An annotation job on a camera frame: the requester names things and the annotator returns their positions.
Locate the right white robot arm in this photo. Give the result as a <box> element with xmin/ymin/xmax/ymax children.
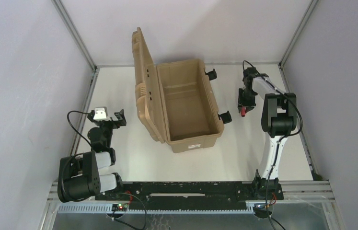
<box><xmin>238</xmin><ymin>73</ymin><xmax>298</xmax><ymax>200</ymax></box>

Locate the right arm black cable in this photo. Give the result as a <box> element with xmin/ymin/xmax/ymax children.
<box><xmin>242</xmin><ymin>60</ymin><xmax>304</xmax><ymax>230</ymax></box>

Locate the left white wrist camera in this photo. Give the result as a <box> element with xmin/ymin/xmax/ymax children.
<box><xmin>93</xmin><ymin>107</ymin><xmax>108</xmax><ymax>121</ymax></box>

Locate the left aluminium frame post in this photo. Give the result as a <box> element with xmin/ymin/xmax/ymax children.
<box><xmin>51</xmin><ymin>0</ymin><xmax>97</xmax><ymax>72</ymax></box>

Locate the tan plastic storage bin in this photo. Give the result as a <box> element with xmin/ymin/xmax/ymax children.
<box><xmin>131</xmin><ymin>28</ymin><xmax>224</xmax><ymax>153</ymax></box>

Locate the left control board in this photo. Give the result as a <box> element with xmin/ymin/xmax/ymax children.
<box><xmin>111</xmin><ymin>203</ymin><xmax>129</xmax><ymax>212</ymax></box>

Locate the aluminium frame post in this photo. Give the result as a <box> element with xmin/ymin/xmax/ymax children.
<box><xmin>51</xmin><ymin>0</ymin><xmax>97</xmax><ymax>72</ymax></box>
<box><xmin>278</xmin><ymin>0</ymin><xmax>320</xmax><ymax>68</ymax></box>

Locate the right control board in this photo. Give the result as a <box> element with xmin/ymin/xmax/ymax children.
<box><xmin>253</xmin><ymin>203</ymin><xmax>274</xmax><ymax>212</ymax></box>

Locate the control board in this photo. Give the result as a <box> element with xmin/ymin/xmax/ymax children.
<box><xmin>253</xmin><ymin>203</ymin><xmax>274</xmax><ymax>212</ymax></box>
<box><xmin>111</xmin><ymin>203</ymin><xmax>129</xmax><ymax>212</ymax></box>

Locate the slotted grey cable duct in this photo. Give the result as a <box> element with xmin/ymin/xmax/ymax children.
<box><xmin>58</xmin><ymin>203</ymin><xmax>255</xmax><ymax>214</ymax></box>

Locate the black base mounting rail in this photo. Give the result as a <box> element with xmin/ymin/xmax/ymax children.
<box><xmin>95</xmin><ymin>181</ymin><xmax>284</xmax><ymax>210</ymax></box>

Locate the red black screwdriver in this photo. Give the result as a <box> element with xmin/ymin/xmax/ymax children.
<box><xmin>240</xmin><ymin>107</ymin><xmax>247</xmax><ymax>117</ymax></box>

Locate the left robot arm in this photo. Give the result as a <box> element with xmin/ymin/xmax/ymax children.
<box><xmin>57</xmin><ymin>107</ymin><xmax>127</xmax><ymax>203</ymax></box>

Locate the lower black bin latch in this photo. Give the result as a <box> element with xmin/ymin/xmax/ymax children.
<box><xmin>218</xmin><ymin>111</ymin><xmax>232</xmax><ymax>124</ymax></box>

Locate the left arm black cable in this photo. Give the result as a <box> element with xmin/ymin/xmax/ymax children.
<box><xmin>57</xmin><ymin>110</ymin><xmax>95</xmax><ymax>203</ymax></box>

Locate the right aluminium frame post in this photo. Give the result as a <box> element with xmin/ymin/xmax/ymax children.
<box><xmin>278</xmin><ymin>0</ymin><xmax>320</xmax><ymax>68</ymax></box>

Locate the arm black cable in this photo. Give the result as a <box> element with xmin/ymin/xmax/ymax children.
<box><xmin>57</xmin><ymin>110</ymin><xmax>95</xmax><ymax>203</ymax></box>
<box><xmin>242</xmin><ymin>60</ymin><xmax>304</xmax><ymax>230</ymax></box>

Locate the upper black bin latch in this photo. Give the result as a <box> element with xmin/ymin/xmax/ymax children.
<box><xmin>205</xmin><ymin>69</ymin><xmax>218</xmax><ymax>81</ymax></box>

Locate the black bin latch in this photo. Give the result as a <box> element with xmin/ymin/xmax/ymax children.
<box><xmin>218</xmin><ymin>111</ymin><xmax>232</xmax><ymax>124</ymax></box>
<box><xmin>205</xmin><ymin>69</ymin><xmax>218</xmax><ymax>81</ymax></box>

